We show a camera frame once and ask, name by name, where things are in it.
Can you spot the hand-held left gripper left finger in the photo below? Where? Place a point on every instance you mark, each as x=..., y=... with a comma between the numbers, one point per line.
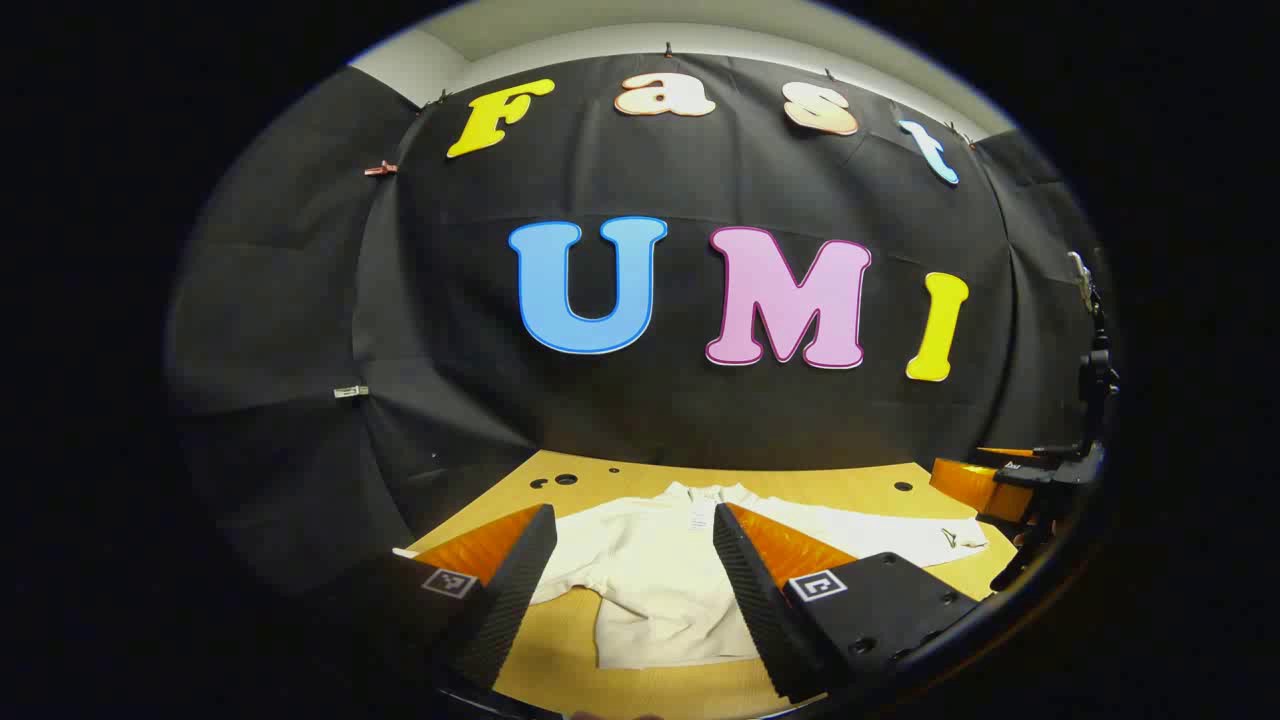
x=520, y=580

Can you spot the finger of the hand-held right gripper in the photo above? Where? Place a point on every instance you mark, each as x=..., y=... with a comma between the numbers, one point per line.
x=965, y=482

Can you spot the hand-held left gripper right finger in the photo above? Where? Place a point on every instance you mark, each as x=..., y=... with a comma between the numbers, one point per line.
x=755, y=600

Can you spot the small red clip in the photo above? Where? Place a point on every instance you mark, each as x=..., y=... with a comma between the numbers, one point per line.
x=380, y=169

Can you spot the black backdrop cloth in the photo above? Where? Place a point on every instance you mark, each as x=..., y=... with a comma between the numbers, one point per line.
x=700, y=420

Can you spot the small silver clip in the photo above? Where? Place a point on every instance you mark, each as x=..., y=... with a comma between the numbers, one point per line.
x=351, y=391

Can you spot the white sweater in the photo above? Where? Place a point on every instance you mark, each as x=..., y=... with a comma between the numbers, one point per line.
x=655, y=570

